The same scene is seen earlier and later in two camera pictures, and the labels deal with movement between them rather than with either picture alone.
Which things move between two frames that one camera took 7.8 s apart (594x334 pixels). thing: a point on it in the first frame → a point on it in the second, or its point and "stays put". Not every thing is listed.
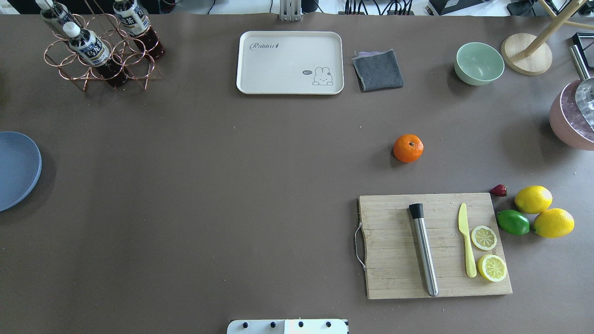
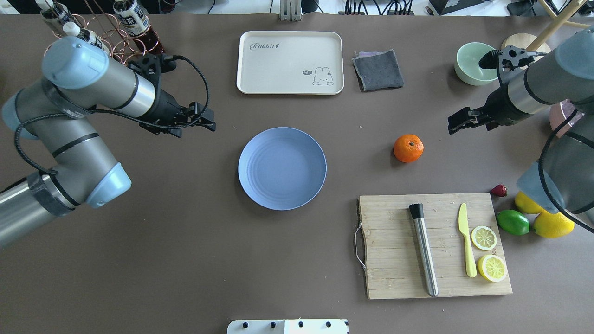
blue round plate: (21, 165) → (282, 168)
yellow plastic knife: (470, 261) stays put
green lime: (513, 222) stays put
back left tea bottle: (55, 11) stays put
